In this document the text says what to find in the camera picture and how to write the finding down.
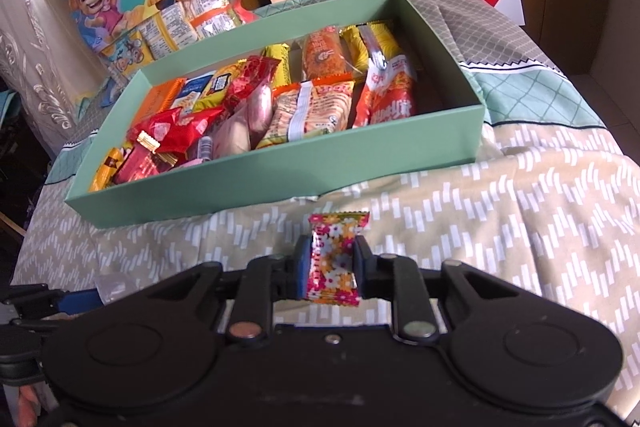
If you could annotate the lace curtain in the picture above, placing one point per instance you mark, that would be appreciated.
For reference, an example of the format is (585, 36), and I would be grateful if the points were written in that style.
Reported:
(40, 32)

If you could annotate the clear plastic wrapper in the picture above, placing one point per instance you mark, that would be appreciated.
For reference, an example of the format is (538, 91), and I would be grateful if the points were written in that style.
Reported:
(111, 288)

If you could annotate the golden yellow snack packet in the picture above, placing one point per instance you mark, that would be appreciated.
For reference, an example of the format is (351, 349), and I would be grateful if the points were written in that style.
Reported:
(106, 169)

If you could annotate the yellow biscuit packet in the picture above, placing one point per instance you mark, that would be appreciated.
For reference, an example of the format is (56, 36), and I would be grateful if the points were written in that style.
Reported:
(217, 89)

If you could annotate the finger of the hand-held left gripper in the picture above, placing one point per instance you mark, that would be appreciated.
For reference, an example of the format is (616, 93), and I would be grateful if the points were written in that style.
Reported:
(17, 364)
(80, 298)

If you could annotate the teal cloth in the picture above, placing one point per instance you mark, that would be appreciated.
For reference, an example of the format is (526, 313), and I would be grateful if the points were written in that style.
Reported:
(9, 107)

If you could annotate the red snack packet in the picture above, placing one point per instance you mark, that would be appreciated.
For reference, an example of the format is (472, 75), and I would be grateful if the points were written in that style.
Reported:
(170, 124)

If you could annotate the red gold patterned packet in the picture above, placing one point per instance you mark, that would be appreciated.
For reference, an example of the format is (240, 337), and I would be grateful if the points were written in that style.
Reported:
(250, 79)

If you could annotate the pale pink snack packet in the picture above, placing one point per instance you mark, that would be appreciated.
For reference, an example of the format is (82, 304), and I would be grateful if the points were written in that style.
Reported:
(245, 124)

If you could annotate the green cardboard box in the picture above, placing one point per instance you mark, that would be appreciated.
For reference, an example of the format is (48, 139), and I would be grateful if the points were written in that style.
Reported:
(300, 172)

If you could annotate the yellow cake packet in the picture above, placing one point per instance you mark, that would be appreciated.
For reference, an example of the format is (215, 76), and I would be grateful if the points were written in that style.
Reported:
(352, 44)

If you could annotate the maroon snack packet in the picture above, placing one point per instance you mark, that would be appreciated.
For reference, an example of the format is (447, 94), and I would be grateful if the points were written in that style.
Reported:
(142, 164)

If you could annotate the floral candy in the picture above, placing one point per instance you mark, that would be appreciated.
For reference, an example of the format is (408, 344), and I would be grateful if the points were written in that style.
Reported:
(332, 257)

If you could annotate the orange snack packet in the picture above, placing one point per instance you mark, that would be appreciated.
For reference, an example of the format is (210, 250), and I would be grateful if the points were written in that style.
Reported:
(160, 99)

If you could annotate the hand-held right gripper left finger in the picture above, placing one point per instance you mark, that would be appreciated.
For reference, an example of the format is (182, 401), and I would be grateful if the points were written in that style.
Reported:
(301, 267)

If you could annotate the orange crispy noodle packet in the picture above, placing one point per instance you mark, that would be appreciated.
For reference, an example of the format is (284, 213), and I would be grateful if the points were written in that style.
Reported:
(327, 104)
(285, 117)

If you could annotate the blue white wafer packet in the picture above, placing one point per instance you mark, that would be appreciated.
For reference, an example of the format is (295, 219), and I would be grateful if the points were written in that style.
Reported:
(192, 92)

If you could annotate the long yellow snack packet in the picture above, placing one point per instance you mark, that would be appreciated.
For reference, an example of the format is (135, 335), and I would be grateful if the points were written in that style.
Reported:
(277, 59)

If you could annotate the patterned bed sheet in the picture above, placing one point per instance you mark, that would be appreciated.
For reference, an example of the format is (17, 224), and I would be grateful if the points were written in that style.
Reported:
(500, 207)

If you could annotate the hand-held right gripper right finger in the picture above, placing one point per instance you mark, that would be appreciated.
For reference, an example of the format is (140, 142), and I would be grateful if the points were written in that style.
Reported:
(362, 267)

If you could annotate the clear floss cake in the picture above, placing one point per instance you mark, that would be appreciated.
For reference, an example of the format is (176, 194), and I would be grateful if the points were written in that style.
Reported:
(320, 52)

